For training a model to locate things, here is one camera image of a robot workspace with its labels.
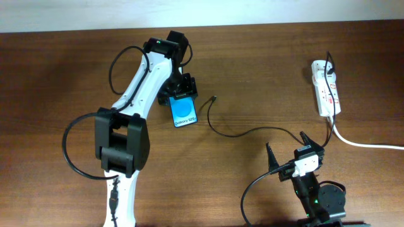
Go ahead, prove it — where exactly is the white power strip cord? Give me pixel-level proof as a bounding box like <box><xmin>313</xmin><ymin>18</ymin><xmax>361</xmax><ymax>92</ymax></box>
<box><xmin>328</xmin><ymin>115</ymin><xmax>404</xmax><ymax>151</ymax></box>

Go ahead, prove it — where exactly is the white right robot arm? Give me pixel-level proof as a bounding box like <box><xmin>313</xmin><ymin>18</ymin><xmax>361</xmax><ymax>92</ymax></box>
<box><xmin>266</xmin><ymin>132</ymin><xmax>346</xmax><ymax>226</ymax></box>

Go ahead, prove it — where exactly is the blue Galaxy smartphone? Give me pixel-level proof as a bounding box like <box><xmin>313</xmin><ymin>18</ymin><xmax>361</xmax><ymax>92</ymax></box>
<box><xmin>169</xmin><ymin>97</ymin><xmax>198</xmax><ymax>128</ymax></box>

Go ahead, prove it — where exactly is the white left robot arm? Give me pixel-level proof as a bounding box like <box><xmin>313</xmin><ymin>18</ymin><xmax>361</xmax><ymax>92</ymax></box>
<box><xmin>95</xmin><ymin>31</ymin><xmax>198</xmax><ymax>226</ymax></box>

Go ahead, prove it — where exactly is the black charging cable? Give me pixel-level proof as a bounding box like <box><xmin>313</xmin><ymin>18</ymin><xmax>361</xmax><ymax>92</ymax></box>
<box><xmin>206</xmin><ymin>50</ymin><xmax>337</xmax><ymax>148</ymax></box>

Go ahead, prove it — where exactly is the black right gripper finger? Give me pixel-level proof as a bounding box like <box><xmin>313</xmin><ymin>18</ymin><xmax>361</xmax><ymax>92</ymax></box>
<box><xmin>266</xmin><ymin>142</ymin><xmax>280</xmax><ymax>174</ymax></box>
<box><xmin>299</xmin><ymin>131</ymin><xmax>321</xmax><ymax>148</ymax></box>

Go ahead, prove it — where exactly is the white power strip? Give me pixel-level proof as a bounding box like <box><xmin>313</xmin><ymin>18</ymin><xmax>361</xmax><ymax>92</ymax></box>
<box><xmin>311</xmin><ymin>60</ymin><xmax>341</xmax><ymax>117</ymax></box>

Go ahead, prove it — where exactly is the white charger adapter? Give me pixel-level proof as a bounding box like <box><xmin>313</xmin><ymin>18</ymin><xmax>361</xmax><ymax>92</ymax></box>
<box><xmin>314</xmin><ymin>70</ymin><xmax>336</xmax><ymax>84</ymax></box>

